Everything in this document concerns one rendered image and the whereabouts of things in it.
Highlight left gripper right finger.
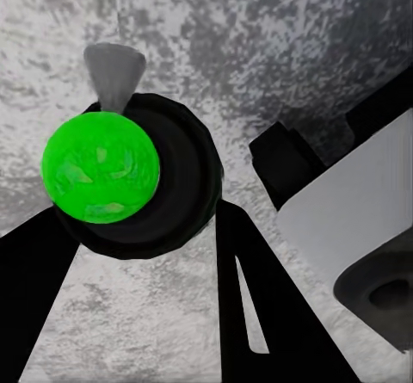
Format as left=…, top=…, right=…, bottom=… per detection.
left=215, top=200, right=360, bottom=383

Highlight insectifuge atomizer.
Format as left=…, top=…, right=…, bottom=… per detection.
left=41, top=41, right=224, bottom=260

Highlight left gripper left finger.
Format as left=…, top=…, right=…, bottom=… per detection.
left=0, top=206, right=80, bottom=383

